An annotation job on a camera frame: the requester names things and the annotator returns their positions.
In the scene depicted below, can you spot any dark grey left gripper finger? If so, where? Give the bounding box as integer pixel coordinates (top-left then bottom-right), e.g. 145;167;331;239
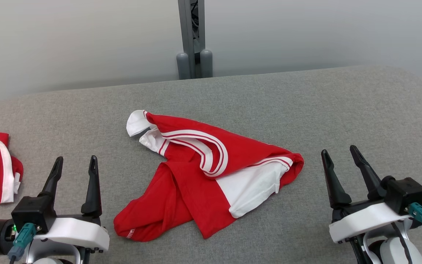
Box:
81;155;103;217
38;156;64;200

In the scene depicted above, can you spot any right gripper body white shell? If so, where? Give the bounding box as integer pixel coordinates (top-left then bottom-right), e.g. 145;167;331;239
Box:
328;200;411;243

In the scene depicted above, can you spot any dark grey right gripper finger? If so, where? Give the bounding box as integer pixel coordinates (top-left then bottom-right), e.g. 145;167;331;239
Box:
321;150;353;209
349;145;388;201

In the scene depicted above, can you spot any left gripper body white shell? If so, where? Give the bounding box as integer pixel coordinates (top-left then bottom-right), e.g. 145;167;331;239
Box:
0;214;110;255

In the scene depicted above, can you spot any red white striped T-shirt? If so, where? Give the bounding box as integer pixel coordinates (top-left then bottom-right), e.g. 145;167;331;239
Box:
114;110;304;242

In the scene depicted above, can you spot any grey fabric sofa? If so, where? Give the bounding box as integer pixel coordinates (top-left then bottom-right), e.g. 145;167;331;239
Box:
0;65;422;264

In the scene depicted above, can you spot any teal left camera cable plug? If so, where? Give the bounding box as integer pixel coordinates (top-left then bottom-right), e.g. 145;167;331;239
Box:
8;223;37;264

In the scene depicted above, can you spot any grey metal partition post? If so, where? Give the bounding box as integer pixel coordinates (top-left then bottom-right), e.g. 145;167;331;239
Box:
176;0;214;80

